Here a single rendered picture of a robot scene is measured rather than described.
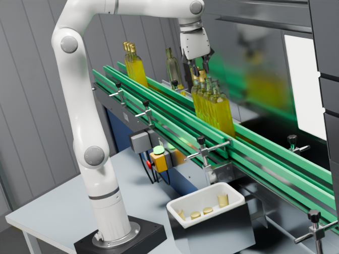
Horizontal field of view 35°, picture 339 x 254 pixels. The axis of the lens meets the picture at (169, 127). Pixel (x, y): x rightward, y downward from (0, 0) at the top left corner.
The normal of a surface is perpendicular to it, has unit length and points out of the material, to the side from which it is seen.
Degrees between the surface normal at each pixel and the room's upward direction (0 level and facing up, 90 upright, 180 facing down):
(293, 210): 90
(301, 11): 90
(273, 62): 90
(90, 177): 28
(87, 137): 57
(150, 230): 4
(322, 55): 90
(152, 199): 0
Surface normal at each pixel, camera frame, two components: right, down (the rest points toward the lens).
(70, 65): 0.28, 0.78
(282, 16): -0.91, 0.32
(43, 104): 0.68, 0.10
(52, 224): -0.22, -0.91
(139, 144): 0.35, 0.25
